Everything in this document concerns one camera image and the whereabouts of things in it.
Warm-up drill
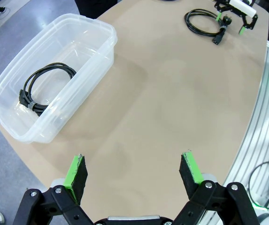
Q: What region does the aluminium frame rail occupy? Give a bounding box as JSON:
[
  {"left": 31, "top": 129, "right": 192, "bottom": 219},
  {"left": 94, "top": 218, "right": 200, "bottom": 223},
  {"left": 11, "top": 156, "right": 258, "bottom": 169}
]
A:
[{"left": 223, "top": 39, "right": 269, "bottom": 225}]

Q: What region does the black power cable grey tie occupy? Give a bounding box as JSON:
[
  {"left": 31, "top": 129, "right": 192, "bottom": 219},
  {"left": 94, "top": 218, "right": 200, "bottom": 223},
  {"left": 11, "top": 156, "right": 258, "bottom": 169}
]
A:
[{"left": 184, "top": 8, "right": 233, "bottom": 45}]

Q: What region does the person in black t-shirt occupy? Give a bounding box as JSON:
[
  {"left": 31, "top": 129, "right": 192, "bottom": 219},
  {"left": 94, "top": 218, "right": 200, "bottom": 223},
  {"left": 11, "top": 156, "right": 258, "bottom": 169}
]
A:
[{"left": 74, "top": 0, "right": 123, "bottom": 20}]

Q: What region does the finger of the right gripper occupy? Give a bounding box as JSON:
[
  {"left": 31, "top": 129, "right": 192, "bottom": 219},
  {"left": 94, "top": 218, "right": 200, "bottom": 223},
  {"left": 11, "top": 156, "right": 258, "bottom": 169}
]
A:
[
  {"left": 238, "top": 13, "right": 259, "bottom": 36},
  {"left": 213, "top": 0, "right": 231, "bottom": 22}
]

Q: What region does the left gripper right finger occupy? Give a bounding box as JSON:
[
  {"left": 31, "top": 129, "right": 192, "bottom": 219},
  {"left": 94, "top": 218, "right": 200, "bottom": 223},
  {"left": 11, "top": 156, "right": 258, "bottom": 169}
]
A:
[{"left": 171, "top": 151, "right": 261, "bottom": 225}]

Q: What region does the clear plastic storage box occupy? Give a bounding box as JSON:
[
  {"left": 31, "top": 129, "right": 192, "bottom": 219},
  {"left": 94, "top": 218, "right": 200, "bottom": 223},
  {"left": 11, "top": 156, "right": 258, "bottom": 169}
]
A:
[{"left": 0, "top": 13, "right": 118, "bottom": 144}]

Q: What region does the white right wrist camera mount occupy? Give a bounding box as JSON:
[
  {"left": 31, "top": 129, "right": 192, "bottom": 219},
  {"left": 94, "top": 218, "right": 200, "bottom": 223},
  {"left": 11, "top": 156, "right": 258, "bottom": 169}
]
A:
[{"left": 228, "top": 0, "right": 257, "bottom": 17}]

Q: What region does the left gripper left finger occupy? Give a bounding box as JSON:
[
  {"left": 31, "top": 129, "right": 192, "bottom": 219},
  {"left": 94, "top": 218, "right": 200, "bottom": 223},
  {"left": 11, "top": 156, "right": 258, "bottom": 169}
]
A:
[{"left": 12, "top": 153, "right": 95, "bottom": 225}]

